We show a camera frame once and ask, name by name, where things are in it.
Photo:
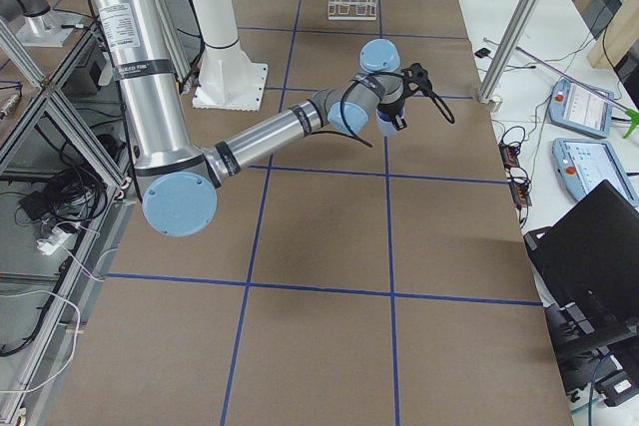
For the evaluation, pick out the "teach pendant far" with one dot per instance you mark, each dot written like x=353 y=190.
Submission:
x=577 y=109

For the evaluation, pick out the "teach pendant near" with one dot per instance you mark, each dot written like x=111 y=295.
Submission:
x=582 y=165

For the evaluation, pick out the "orange black cable hub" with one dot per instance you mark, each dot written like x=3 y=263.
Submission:
x=517 y=176

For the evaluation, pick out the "reacher grabber tool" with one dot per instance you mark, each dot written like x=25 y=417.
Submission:
x=631 y=114

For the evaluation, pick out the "black laptop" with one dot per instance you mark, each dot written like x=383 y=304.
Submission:
x=590 y=257

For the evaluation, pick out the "aluminium frame post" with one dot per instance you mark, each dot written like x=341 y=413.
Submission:
x=512 y=34

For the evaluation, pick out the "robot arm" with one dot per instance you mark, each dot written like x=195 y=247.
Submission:
x=43 y=26
x=178 y=182

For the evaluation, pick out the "teach pendant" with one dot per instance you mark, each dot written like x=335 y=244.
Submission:
x=577 y=109
x=582 y=165

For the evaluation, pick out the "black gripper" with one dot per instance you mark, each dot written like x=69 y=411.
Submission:
x=391 y=110

